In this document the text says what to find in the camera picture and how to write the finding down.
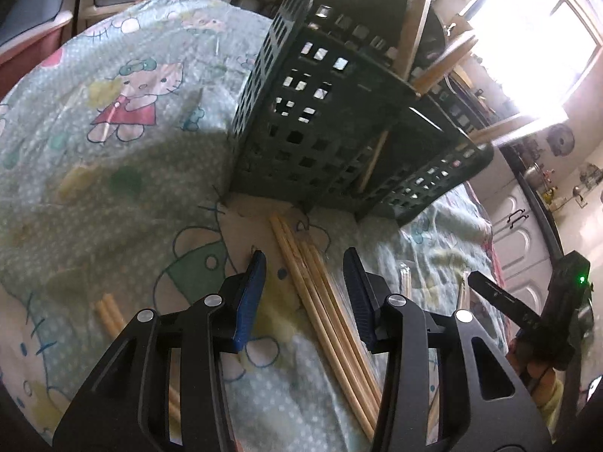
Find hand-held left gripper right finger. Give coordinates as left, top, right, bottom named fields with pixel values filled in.
left=343, top=247, right=554, bottom=452

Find kitchen window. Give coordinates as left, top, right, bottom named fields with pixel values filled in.
left=466, top=0, right=603, bottom=118

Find cartoon cat printed blanket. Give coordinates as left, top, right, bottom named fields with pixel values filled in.
left=0, top=0, right=500, bottom=452

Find white kitchen cabinets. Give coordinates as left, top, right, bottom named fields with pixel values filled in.
left=476, top=151, right=566, bottom=321

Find person's right hand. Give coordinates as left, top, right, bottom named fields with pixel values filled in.
left=513, top=333, right=563, bottom=408

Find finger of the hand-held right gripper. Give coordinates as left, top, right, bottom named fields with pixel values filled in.
left=468, top=270, right=543, bottom=329

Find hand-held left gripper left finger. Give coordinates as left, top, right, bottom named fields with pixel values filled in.
left=51, top=249, right=269, bottom=452

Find round wall exhaust fan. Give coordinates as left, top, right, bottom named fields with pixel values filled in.
left=546, top=123, right=576, bottom=157

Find green plastic utensil holder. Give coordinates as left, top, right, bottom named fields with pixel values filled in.
left=228, top=0, right=495, bottom=227

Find multicolour plastic drawer tower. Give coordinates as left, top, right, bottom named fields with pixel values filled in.
left=0, top=0, right=76, bottom=99

